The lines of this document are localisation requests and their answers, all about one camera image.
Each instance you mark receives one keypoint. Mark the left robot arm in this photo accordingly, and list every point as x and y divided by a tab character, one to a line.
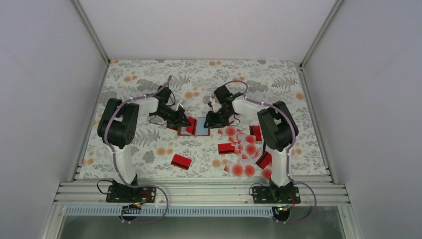
117	127

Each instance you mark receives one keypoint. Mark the red card centre pile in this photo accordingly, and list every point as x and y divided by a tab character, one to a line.
225	148

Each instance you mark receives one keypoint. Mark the red card lower left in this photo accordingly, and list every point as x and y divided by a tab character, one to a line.
181	162

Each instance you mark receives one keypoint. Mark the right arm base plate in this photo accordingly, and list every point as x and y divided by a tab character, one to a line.
267	195

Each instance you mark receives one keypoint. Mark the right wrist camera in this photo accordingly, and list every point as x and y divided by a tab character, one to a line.
214	104

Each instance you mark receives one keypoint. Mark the aluminium rail frame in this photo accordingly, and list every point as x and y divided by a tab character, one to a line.
202	193

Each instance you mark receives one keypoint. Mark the red card lower right pile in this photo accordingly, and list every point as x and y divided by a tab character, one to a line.
264	160

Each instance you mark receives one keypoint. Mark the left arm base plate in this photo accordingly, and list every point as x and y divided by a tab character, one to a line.
131	195

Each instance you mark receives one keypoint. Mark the white card red circle bottom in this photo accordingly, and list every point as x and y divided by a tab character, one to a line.
249	171

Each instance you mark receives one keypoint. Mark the red card black stripe pile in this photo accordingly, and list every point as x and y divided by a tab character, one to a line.
255	130

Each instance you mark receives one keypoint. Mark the floral patterned table mat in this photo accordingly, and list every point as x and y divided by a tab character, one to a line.
194	82

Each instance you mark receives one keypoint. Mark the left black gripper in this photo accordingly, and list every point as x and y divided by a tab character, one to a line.
177	122

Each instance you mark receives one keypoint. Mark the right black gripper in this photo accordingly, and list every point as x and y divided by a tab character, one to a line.
213	123

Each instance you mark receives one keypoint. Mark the brown leather card holder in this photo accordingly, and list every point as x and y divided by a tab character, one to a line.
200	130

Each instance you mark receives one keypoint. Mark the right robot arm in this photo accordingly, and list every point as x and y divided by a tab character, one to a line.
275	120

